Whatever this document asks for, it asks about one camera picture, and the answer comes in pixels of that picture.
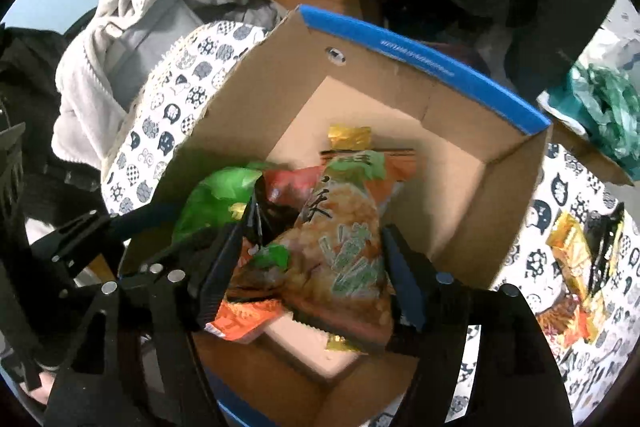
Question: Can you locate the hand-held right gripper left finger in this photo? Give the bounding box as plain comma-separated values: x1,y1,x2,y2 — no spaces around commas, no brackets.
45,202,262,427

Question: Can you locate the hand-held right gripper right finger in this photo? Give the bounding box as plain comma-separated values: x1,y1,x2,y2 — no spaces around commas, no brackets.
382,224,576,427

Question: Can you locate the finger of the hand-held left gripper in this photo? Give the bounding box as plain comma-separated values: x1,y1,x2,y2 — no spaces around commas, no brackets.
50,204,182,264
119,238,222,292

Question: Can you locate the orange and green snack bag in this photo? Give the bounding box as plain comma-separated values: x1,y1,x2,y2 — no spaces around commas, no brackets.
227,151,417,354

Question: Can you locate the green snack packet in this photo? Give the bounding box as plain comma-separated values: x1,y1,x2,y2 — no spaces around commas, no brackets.
172,161,283,253

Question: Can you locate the red snack bag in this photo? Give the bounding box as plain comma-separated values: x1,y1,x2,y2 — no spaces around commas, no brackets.
262,167,326,212

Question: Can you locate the blue-rimmed cardboard box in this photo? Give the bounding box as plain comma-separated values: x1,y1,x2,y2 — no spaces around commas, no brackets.
120,4,553,427

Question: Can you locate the white packet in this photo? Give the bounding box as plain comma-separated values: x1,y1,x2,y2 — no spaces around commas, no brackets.
262,314,363,383

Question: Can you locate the small gold snack packet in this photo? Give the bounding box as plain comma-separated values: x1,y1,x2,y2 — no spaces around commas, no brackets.
327,125,372,152

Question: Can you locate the cat print tablecloth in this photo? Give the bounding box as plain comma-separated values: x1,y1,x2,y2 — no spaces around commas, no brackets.
100,21,640,427

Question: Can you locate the long yellow snack packet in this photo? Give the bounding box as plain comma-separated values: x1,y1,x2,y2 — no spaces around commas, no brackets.
546,211,603,308

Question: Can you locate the orange and black snack packet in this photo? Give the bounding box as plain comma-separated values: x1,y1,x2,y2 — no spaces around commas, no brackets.
537,292,608,350

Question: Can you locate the black bag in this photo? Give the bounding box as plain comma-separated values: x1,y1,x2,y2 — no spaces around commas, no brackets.
0,7,111,218

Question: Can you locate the black and gold snack packet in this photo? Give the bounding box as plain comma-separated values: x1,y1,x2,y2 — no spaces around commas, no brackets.
582,202,626,303

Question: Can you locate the brown cardboard carton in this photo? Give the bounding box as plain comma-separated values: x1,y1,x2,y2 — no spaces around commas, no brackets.
547,122,636,188

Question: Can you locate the pile of teal bags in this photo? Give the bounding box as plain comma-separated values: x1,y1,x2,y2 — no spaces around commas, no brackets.
567,63,640,168

